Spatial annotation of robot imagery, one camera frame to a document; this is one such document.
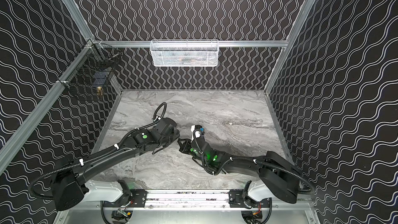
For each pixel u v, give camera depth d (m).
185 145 0.69
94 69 0.98
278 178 0.43
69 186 0.39
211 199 0.76
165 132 0.60
